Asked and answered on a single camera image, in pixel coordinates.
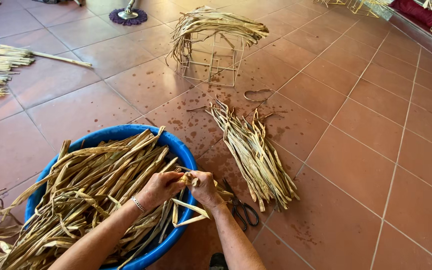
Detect person's left hand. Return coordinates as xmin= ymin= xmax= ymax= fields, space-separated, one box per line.
xmin=138 ymin=171 xmax=187 ymax=211

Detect person's right hand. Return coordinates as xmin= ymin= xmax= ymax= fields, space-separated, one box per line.
xmin=187 ymin=170 xmax=225 ymax=208

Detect dried straw strip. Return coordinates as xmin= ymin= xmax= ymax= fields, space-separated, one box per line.
xmin=171 ymin=166 xmax=235 ymax=228

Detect blue plastic basin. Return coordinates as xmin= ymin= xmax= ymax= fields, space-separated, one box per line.
xmin=25 ymin=124 xmax=199 ymax=270

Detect black scissors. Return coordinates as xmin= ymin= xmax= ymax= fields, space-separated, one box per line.
xmin=222 ymin=178 xmax=260 ymax=232

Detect bundle of dried straw strips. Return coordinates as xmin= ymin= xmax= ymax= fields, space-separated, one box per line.
xmin=187 ymin=97 xmax=300 ymax=212

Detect heap of dried straw strips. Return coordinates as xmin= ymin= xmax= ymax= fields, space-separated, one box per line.
xmin=0 ymin=126 xmax=187 ymax=270

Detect black shoe tip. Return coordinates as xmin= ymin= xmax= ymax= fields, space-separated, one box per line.
xmin=209 ymin=253 xmax=229 ymax=270

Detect curled straw strip loop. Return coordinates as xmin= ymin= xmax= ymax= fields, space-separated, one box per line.
xmin=243 ymin=88 xmax=276 ymax=103

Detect dried straw bundle draped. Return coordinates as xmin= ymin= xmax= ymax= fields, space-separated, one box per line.
xmin=166 ymin=5 xmax=270 ymax=68

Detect purple round mop head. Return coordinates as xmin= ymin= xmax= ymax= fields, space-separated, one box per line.
xmin=109 ymin=0 xmax=148 ymax=26

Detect pile of straw stalks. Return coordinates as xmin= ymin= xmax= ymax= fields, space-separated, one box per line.
xmin=0 ymin=38 xmax=93 ymax=97

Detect dark red cushion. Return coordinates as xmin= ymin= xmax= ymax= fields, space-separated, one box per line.
xmin=389 ymin=0 xmax=432 ymax=31

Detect silver bracelet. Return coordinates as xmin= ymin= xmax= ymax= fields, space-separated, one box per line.
xmin=131 ymin=196 xmax=146 ymax=213

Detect wire frame box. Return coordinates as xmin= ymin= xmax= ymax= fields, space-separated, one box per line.
xmin=181 ymin=31 xmax=245 ymax=88

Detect wire frames stack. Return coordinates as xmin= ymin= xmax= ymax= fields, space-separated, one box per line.
xmin=312 ymin=0 xmax=394 ymax=20

